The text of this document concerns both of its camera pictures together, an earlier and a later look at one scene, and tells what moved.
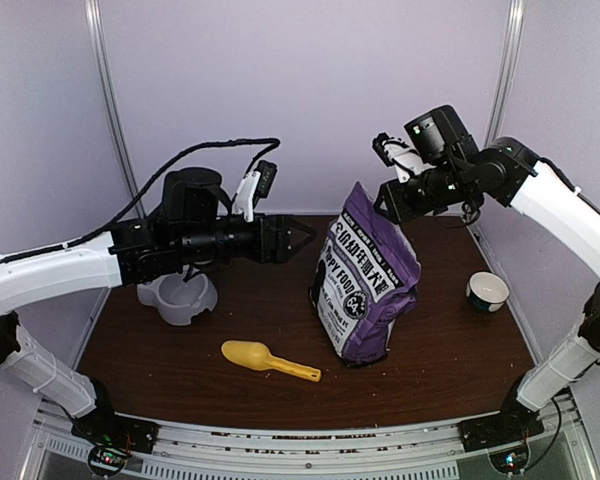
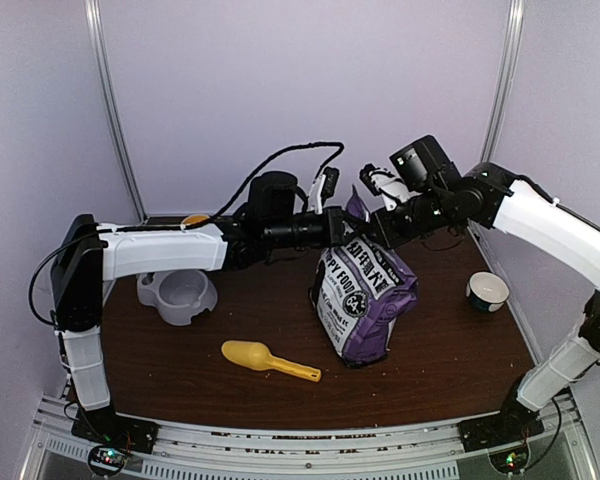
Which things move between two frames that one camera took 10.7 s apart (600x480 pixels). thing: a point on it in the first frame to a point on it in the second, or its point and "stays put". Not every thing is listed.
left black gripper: x=279 y=252 to x=335 y=233
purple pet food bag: x=368 y=273 stays put
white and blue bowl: x=487 y=290 stays put
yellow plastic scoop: x=257 y=356 stays put
